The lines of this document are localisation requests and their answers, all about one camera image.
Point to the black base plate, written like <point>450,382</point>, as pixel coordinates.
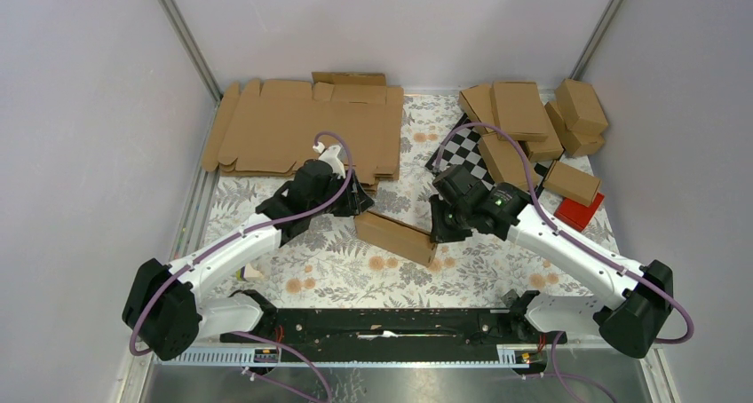
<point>401,335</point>

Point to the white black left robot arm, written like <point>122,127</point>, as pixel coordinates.
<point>169,306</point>

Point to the red box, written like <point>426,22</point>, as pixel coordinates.
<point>576,215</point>

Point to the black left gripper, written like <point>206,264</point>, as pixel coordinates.
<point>360,201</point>

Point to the folded cardboard box back left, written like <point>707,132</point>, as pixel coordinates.
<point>475,102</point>

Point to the folded cardboard box large top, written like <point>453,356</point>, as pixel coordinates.
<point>518,110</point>

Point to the folded cardboard box front right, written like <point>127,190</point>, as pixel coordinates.
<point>571,183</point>

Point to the folded cardboard box top right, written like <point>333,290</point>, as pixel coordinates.
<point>580,108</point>

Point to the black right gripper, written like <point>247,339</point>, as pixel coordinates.
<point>439,233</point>

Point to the brown cardboard box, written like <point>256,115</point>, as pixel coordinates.
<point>399,238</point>

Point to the floral patterned table mat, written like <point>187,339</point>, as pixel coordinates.
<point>328,266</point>

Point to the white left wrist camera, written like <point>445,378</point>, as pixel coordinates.
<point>331,156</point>

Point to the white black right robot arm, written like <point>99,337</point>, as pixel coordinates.
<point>628,302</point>

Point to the folded cardboard box front centre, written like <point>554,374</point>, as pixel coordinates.
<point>503,161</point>

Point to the folded cardboard box middle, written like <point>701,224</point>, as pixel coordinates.
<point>546,150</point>

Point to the folded cardboard box lower right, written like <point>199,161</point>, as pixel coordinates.
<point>575,144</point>

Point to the stack of flat cardboard sheets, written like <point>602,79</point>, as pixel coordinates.
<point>267,128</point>

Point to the aluminium rail frame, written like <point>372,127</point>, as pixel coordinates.
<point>188,41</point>

